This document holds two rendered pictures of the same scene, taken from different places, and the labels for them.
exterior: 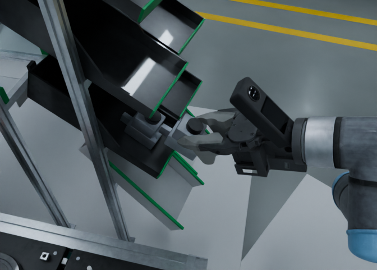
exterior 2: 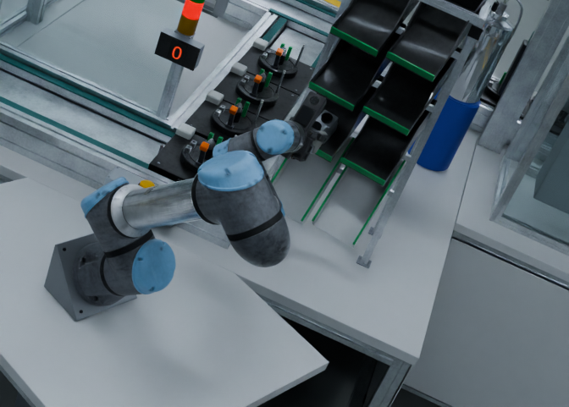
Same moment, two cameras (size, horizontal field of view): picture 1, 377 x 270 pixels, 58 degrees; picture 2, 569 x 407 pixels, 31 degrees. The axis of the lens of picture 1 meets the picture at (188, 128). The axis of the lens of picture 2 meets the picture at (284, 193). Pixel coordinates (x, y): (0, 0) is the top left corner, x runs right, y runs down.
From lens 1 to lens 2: 2.41 m
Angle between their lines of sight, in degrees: 62
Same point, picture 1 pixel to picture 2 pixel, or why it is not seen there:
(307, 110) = not seen: outside the picture
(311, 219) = (271, 337)
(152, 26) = (390, 101)
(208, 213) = (284, 270)
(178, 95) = (368, 167)
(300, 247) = (242, 316)
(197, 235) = not seen: hidden behind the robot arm
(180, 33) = (392, 119)
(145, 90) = (328, 86)
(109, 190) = not seen: hidden behind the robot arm
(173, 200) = (287, 202)
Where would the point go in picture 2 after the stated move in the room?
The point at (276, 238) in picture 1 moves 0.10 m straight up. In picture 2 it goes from (253, 304) to (266, 275)
